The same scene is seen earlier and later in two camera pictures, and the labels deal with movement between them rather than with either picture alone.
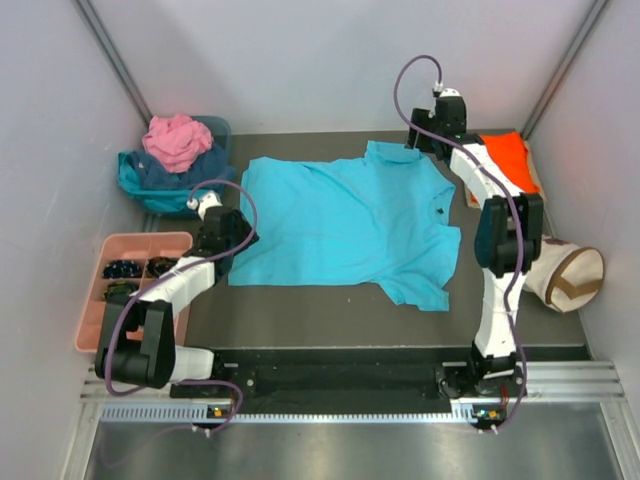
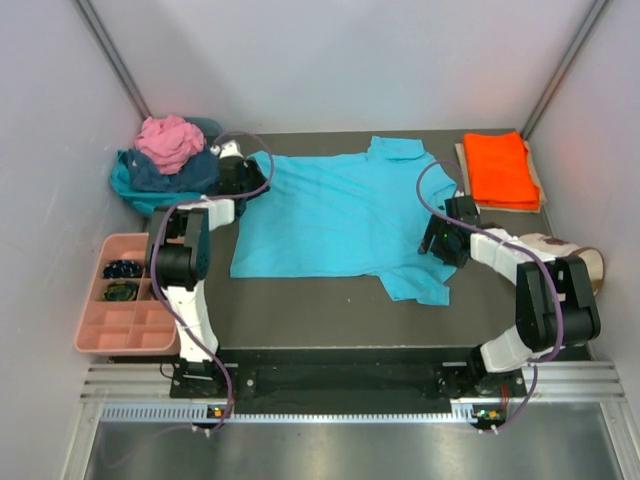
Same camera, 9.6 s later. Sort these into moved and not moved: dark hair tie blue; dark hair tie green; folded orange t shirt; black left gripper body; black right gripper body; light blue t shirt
Moved: black right gripper body; black left gripper body
Not moved: light blue t shirt; dark hair tie blue; dark hair tie green; folded orange t shirt
